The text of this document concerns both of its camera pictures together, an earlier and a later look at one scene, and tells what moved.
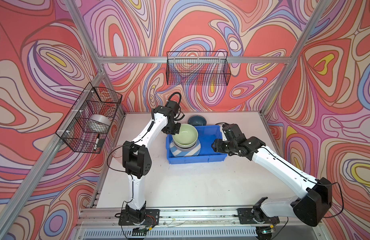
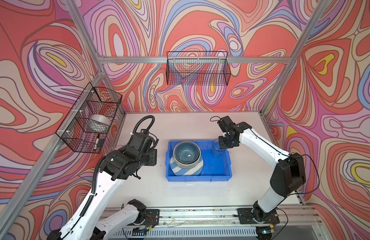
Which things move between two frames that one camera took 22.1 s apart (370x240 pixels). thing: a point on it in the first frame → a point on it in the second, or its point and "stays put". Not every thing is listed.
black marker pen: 97,141 stays put
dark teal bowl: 197,120 → 186,152
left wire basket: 87,123 stays put
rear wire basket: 198,68 stays put
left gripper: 175,131 → 153,157
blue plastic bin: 207,135 → 213,168
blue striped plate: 185,153 → 182,171
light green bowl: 187,137 → 188,166
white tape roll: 98,123 stays put
